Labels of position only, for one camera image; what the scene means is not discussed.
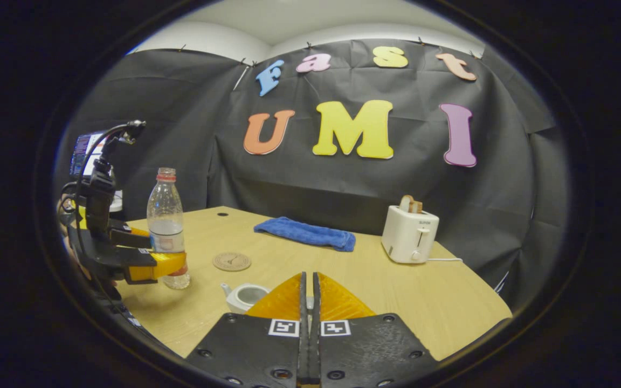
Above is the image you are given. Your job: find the clear plastic water bottle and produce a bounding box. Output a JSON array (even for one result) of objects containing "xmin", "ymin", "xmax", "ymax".
[{"xmin": 147, "ymin": 168, "xmax": 191, "ymax": 290}]

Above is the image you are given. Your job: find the blue towel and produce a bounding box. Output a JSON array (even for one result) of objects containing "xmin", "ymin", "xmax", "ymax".
[{"xmin": 253, "ymin": 217, "xmax": 356, "ymax": 252}]

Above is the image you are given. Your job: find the white ceramic teacup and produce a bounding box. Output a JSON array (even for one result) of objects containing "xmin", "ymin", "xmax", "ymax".
[{"xmin": 220, "ymin": 282, "xmax": 271, "ymax": 315}]

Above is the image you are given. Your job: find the round wooden coaster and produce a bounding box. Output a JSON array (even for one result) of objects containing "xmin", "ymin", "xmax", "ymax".
[{"xmin": 212, "ymin": 252, "xmax": 252, "ymax": 272}]

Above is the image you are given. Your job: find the white toaster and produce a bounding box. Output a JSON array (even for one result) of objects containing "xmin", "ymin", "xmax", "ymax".
[{"xmin": 381, "ymin": 205, "xmax": 440, "ymax": 265}]

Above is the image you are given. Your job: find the computer monitor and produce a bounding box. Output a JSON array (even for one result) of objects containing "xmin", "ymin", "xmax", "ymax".
[{"xmin": 70, "ymin": 132, "xmax": 107, "ymax": 177}]

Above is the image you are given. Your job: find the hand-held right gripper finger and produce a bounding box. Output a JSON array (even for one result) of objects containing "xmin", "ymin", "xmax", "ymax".
[
  {"xmin": 185, "ymin": 272, "xmax": 309, "ymax": 388},
  {"xmin": 310, "ymin": 272, "xmax": 440, "ymax": 388}
]

